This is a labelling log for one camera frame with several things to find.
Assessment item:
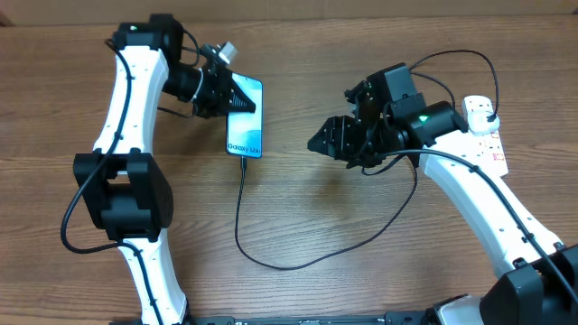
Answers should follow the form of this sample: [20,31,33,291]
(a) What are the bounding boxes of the blue Samsung Galaxy smartphone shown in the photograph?
[227,73,264,159]

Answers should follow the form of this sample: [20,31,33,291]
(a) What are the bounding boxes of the black USB charging cable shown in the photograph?
[233,49,500,272]

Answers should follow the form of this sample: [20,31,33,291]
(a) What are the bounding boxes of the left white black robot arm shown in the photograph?
[73,14,264,324]

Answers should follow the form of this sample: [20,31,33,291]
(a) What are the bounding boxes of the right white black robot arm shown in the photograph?
[308,63,577,324]

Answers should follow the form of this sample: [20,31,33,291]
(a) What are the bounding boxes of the white charger plug adapter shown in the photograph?
[466,111,500,136]

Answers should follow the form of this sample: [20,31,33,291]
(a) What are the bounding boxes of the white power strip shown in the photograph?
[461,95,510,177]

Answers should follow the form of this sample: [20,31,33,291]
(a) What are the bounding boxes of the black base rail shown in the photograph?
[109,308,471,325]

